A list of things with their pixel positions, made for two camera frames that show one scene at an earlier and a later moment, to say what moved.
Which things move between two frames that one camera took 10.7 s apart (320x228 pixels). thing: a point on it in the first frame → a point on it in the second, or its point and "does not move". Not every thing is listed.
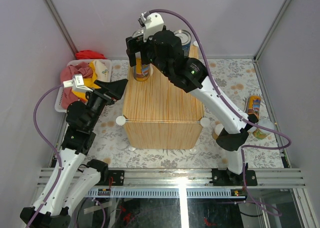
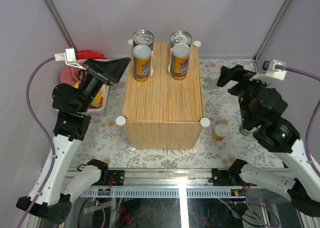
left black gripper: (113, 89) → (110, 71)
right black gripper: (136, 44) → (238, 73)
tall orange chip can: (141, 71) does not move
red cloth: (87, 54) does not move
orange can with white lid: (217, 130) does not move
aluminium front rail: (185, 183) does not move
